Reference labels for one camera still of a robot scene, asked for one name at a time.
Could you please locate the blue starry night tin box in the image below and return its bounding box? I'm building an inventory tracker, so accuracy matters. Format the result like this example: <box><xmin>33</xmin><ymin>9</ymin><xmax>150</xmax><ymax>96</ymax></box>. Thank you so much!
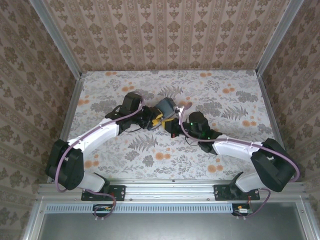
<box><xmin>152</xmin><ymin>97</ymin><xmax>180</xmax><ymax>121</ymax></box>

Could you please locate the floral patterned table cover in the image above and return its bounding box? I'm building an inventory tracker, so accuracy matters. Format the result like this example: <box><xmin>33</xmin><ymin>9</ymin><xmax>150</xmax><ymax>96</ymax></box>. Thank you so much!
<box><xmin>57</xmin><ymin>69</ymin><xmax>287</xmax><ymax>181</ymax></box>

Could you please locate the grey metal shelf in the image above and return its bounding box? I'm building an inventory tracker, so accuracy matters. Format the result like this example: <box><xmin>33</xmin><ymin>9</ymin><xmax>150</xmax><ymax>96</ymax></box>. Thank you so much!
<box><xmin>37</xmin><ymin>212</ymin><xmax>308</xmax><ymax>240</ymax></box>

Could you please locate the small circuit board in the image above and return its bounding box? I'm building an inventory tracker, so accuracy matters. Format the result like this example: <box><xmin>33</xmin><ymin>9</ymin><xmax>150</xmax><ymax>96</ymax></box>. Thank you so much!
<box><xmin>232</xmin><ymin>203</ymin><xmax>253</xmax><ymax>217</ymax></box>
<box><xmin>92</xmin><ymin>203</ymin><xmax>113</xmax><ymax>217</ymax></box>

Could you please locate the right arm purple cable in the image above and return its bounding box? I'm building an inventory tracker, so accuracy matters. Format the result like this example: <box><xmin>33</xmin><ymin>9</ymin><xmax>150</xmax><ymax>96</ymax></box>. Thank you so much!
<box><xmin>178</xmin><ymin>101</ymin><xmax>301</xmax><ymax>221</ymax></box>

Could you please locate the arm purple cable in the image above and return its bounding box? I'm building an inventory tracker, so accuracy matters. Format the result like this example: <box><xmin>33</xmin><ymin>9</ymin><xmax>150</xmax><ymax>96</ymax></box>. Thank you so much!
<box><xmin>54</xmin><ymin>96</ymin><xmax>145</xmax><ymax>222</ymax></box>
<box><xmin>178</xmin><ymin>101</ymin><xmax>301</xmax><ymax>221</ymax></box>

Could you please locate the wide aluminium frame rail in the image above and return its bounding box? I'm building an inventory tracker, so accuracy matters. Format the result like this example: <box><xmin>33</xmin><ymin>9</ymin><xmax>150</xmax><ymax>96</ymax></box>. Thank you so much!
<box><xmin>37</xmin><ymin>178</ymin><xmax>307</xmax><ymax>202</ymax></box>

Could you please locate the aluminium side rail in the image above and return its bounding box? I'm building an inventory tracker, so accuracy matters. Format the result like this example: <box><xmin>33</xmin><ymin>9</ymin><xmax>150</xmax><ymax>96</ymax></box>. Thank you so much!
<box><xmin>256</xmin><ymin>72</ymin><xmax>296</xmax><ymax>182</ymax></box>
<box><xmin>46</xmin><ymin>72</ymin><xmax>86</xmax><ymax>185</ymax></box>

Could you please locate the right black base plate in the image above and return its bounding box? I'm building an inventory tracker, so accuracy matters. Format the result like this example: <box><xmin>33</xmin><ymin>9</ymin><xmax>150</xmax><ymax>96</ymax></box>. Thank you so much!
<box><xmin>214</xmin><ymin>184</ymin><xmax>261</xmax><ymax>202</ymax></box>

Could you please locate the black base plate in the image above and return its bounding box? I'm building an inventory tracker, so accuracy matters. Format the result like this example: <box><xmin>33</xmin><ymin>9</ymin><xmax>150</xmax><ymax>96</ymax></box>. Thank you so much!
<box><xmin>81</xmin><ymin>184</ymin><xmax>127</xmax><ymax>202</ymax></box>
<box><xmin>214</xmin><ymin>184</ymin><xmax>261</xmax><ymax>202</ymax></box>

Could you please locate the slotted grey cable duct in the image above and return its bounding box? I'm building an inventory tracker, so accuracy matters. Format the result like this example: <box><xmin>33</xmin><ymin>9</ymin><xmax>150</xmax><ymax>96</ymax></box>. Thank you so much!
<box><xmin>46</xmin><ymin>202</ymin><xmax>235</xmax><ymax>214</ymax></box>

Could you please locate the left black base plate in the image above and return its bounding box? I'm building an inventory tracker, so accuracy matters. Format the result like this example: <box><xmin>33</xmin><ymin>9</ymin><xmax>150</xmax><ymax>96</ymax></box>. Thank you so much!
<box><xmin>81</xmin><ymin>184</ymin><xmax>127</xmax><ymax>202</ymax></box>

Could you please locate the aluminium frame post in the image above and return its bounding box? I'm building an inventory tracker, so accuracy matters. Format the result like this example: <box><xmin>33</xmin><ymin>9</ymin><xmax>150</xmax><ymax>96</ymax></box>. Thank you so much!
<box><xmin>28</xmin><ymin>0</ymin><xmax>85</xmax><ymax>80</ymax></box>
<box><xmin>254</xmin><ymin>0</ymin><xmax>306</xmax><ymax>76</ymax></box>

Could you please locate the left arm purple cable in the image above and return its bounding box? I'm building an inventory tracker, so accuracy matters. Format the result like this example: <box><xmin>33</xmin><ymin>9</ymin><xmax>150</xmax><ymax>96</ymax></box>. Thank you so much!
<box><xmin>54</xmin><ymin>96</ymin><xmax>145</xmax><ymax>222</ymax></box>

